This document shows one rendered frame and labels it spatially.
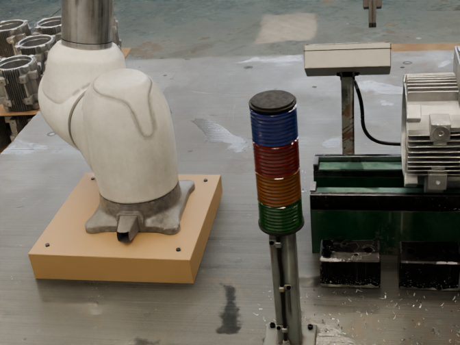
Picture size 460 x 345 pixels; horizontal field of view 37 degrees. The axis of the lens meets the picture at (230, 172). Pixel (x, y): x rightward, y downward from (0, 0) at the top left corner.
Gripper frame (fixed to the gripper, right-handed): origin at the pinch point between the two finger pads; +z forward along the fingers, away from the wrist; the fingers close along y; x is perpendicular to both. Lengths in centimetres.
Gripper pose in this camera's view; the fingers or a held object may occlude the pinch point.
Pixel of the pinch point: (372, 8)
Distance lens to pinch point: 146.4
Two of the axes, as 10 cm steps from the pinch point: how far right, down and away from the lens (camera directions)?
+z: -0.2, 10.0, -0.8
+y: 9.8, 0.0, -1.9
